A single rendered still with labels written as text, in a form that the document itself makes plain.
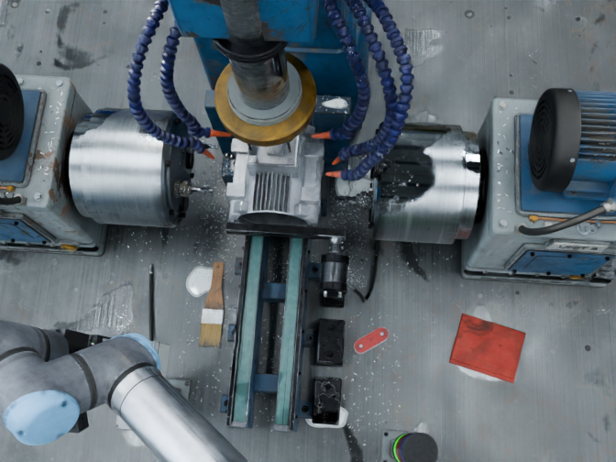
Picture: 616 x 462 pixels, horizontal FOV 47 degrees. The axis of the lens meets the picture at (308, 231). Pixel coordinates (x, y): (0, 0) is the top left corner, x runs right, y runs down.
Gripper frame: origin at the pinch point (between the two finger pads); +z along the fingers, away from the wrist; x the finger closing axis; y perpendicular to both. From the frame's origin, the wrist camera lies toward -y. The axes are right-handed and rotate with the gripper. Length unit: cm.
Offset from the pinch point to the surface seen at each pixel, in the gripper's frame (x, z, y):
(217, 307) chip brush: 1.5, 29.8, 20.6
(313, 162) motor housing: -28, 15, 48
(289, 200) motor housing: -26.0, 10.2, 38.4
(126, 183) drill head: 1.7, -6.7, 38.4
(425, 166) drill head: -53, 15, 45
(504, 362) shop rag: -60, 56, 12
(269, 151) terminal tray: -23, 6, 47
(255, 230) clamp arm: -16.8, 13.5, 33.5
